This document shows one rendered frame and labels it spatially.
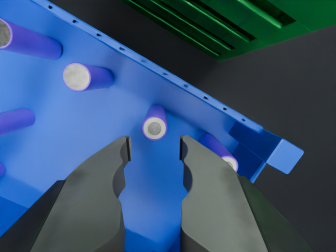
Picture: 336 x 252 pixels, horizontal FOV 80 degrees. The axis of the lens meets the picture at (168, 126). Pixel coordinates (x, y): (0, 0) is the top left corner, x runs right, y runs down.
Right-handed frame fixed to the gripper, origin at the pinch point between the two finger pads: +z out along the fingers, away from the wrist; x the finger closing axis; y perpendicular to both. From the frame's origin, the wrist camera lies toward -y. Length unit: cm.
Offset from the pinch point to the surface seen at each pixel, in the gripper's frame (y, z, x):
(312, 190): 38, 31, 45
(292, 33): -5.4, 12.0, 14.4
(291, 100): 12, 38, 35
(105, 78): -2.6, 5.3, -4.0
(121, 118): 2.0, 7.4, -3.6
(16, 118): 0.7, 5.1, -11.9
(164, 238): 15.6, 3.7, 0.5
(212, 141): 2.9, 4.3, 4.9
